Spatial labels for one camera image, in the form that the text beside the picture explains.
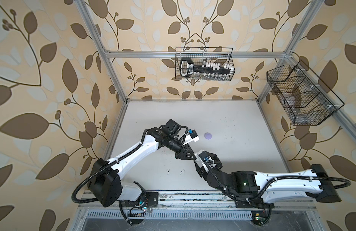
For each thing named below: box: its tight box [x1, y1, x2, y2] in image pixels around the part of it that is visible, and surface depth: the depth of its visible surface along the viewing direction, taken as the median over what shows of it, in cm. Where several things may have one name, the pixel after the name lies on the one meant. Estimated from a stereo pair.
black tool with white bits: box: [179, 57, 235, 77], surface depth 84 cm
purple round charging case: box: [203, 132, 213, 141], surface depth 101 cm
